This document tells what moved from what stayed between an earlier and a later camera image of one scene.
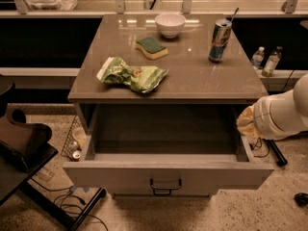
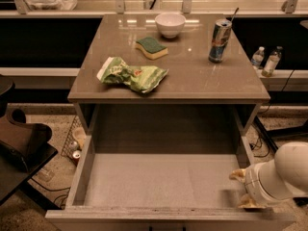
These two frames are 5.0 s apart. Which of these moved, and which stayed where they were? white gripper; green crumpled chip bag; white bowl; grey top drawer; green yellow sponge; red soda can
Moved: white gripper; grey top drawer
Stayed: green crumpled chip bag; white bowl; green yellow sponge; red soda can
